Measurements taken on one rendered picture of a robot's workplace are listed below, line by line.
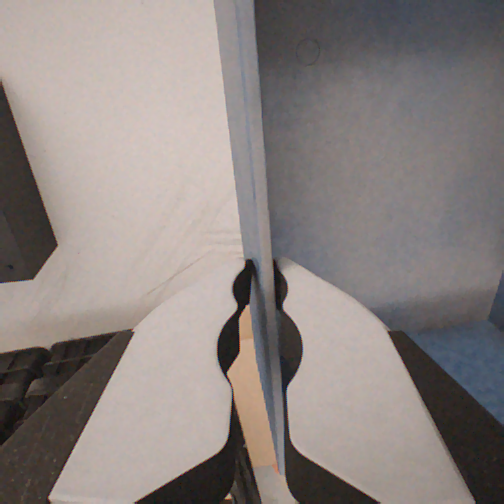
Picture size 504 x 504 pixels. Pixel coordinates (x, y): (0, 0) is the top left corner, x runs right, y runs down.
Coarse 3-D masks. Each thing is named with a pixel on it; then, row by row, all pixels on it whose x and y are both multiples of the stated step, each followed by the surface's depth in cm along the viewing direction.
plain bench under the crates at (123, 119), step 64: (0, 0) 41; (64, 0) 42; (128, 0) 43; (192, 0) 43; (0, 64) 44; (64, 64) 45; (128, 64) 46; (192, 64) 47; (64, 128) 49; (128, 128) 49; (192, 128) 50; (64, 192) 53; (128, 192) 54; (192, 192) 55; (64, 256) 58; (128, 256) 59; (192, 256) 60; (0, 320) 62; (64, 320) 64; (128, 320) 65
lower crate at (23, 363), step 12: (24, 348) 64; (36, 348) 64; (0, 360) 64; (12, 360) 62; (24, 360) 63; (36, 360) 63; (48, 360) 66; (0, 372) 60; (12, 372) 60; (24, 372) 60; (36, 372) 61; (0, 384) 58; (12, 384) 56; (24, 384) 57; (0, 396) 55; (12, 396) 55; (24, 396) 56
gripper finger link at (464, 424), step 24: (408, 336) 8; (408, 360) 8; (432, 360) 8; (432, 384) 7; (456, 384) 7; (432, 408) 7; (456, 408) 7; (480, 408) 7; (456, 432) 6; (480, 432) 6; (456, 456) 6; (480, 456) 6; (480, 480) 6
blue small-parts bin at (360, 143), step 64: (256, 0) 13; (320, 0) 13; (384, 0) 13; (448, 0) 14; (256, 64) 8; (320, 64) 14; (384, 64) 14; (448, 64) 15; (256, 128) 8; (320, 128) 15; (384, 128) 16; (448, 128) 16; (256, 192) 9; (320, 192) 17; (384, 192) 17; (448, 192) 18; (256, 256) 11; (320, 256) 18; (384, 256) 19; (448, 256) 20; (256, 320) 15; (384, 320) 21; (448, 320) 22
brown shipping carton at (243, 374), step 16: (240, 320) 53; (240, 336) 50; (240, 352) 50; (240, 368) 52; (256, 368) 52; (240, 384) 53; (256, 384) 54; (240, 400) 55; (256, 400) 55; (240, 416) 57; (256, 416) 57; (256, 432) 59; (256, 448) 61; (272, 448) 62; (256, 464) 63
